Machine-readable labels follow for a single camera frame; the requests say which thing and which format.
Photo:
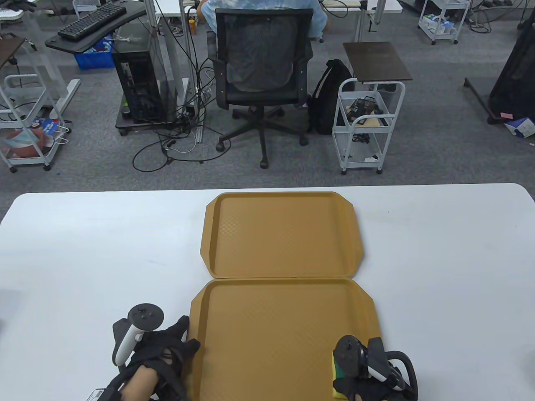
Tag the person's left hand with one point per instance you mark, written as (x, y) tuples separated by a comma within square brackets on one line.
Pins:
[(167, 346)]

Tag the person's right hand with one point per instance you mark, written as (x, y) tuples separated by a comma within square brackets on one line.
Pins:
[(368, 392)]

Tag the yellow and green sponge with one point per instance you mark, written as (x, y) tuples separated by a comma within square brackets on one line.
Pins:
[(335, 376)]

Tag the brown plastic food tray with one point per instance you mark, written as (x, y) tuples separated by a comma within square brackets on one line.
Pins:
[(271, 334), (284, 234)]

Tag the grey white left hand controller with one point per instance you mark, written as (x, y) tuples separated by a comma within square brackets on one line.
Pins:
[(144, 315)]

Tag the black wheeled platform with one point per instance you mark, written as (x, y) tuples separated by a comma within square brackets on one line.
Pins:
[(125, 125)]

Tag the red plastic bag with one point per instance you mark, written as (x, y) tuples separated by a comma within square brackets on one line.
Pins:
[(25, 144)]

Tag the blue white paper bag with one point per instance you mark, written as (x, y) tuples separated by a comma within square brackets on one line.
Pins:
[(50, 125)]

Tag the white mesh-shelf rolling cart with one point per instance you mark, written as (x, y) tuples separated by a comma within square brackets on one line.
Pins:
[(340, 138)]

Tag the black computer tower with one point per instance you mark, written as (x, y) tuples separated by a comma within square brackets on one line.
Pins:
[(138, 83)]

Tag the black backpack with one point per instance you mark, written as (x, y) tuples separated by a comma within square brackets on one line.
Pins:
[(330, 100)]

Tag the blue plastic crate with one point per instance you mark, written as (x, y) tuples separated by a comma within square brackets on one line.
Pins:
[(94, 60)]

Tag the white rolling cart with bags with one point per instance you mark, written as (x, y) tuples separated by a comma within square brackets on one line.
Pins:
[(8, 96)]

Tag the white blue box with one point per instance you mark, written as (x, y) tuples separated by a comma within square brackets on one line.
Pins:
[(522, 127)]

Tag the black mesh office chair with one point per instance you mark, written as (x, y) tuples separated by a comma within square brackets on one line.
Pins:
[(263, 54)]

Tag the black keyboard desk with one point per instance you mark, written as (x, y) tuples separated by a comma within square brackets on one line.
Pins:
[(62, 45)]

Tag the orange bottle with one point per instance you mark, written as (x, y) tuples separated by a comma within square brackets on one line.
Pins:
[(192, 26)]

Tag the dark brown side table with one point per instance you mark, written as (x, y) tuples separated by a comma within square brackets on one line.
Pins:
[(376, 60)]

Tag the black keyboard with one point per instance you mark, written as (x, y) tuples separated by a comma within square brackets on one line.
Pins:
[(92, 20)]

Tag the small brown table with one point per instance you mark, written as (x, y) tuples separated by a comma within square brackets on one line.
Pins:
[(8, 48)]

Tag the white office desk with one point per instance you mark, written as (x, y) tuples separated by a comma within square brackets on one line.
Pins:
[(175, 6)]

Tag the black fabric stand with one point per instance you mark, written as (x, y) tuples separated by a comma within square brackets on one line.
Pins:
[(512, 79)]

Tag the white rolling cart with boxes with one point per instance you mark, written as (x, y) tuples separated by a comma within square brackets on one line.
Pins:
[(436, 25)]

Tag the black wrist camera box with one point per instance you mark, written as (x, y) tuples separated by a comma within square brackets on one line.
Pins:
[(98, 394)]

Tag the aluminium post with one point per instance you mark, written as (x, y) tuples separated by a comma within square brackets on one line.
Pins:
[(193, 83)]

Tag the white standing desk frame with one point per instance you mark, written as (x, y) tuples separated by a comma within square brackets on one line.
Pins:
[(60, 96)]

